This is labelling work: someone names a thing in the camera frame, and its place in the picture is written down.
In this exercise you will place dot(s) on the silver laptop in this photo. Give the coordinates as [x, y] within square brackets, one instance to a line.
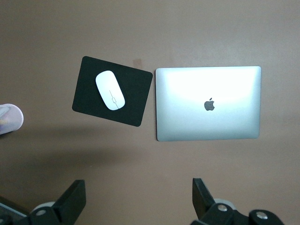
[206, 126]

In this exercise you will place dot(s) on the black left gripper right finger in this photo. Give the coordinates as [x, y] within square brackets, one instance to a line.
[202, 199]

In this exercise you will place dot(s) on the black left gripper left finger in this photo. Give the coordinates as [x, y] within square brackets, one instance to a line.
[72, 199]

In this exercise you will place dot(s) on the white computer mouse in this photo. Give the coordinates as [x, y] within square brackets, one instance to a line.
[109, 90]

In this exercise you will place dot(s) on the black mouse pad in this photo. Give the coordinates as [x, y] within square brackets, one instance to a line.
[138, 98]

